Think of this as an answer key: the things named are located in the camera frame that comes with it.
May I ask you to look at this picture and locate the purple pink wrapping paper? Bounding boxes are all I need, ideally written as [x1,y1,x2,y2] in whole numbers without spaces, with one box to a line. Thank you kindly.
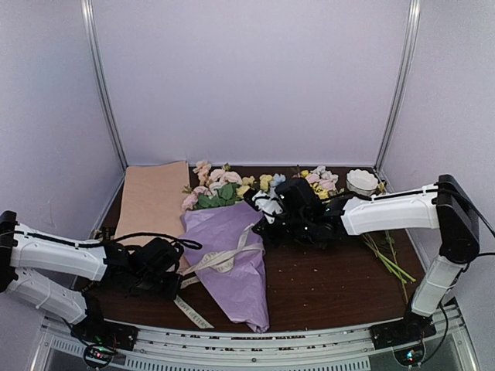
[179,203,270,333]

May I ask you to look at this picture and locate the right aluminium frame post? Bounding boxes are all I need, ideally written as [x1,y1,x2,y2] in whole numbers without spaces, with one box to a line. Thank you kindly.
[374,0,421,173]

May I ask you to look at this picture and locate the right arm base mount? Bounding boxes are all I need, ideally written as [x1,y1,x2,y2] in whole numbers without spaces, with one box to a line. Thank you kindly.
[370,319,437,368]

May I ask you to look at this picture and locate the yellow rose stem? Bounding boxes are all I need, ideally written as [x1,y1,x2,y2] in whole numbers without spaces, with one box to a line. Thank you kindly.
[237,174,274,198]

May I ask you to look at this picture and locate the pink rose stem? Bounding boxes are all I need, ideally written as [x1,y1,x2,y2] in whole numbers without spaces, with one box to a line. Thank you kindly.
[181,160,242,212]

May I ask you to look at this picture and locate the aluminium frame post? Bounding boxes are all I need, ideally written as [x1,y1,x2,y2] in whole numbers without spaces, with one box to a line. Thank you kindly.
[80,0,128,172]
[374,0,421,173]

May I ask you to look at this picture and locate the front aluminium rail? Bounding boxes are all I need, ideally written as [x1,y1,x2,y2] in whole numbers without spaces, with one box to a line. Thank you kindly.
[28,305,479,370]

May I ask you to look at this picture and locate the beige ribbon strip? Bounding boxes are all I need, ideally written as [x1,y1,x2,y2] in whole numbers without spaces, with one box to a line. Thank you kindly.
[179,223,269,333]

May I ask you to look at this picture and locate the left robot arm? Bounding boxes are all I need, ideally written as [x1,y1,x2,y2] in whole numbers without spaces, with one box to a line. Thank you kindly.
[1,210,184,343]

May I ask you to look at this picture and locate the black sleeved cable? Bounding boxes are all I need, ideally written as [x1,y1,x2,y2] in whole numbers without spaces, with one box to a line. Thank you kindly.
[22,230,204,252]

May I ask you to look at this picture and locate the beige wrapping paper stack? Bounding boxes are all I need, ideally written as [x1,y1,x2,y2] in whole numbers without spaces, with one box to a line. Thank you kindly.
[114,160,194,274]

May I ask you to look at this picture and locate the left aluminium frame post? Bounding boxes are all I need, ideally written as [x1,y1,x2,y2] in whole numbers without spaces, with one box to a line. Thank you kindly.
[80,0,128,172]

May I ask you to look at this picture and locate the small yellow flower spray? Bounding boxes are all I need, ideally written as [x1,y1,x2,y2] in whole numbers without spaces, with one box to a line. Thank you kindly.
[312,181,417,302]

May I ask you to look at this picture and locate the blue hydrangea flower stem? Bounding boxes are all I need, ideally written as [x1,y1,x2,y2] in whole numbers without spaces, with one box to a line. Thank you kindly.
[270,173,286,189]

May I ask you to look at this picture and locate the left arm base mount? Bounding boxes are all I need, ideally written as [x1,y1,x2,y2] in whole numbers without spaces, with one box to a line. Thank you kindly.
[68,322,138,369]

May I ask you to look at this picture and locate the white fluted dish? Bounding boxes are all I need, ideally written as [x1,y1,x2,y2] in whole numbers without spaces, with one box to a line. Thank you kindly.
[346,169,378,196]

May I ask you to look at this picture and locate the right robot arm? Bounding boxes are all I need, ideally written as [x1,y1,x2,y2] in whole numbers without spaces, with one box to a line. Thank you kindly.
[243,174,480,342]

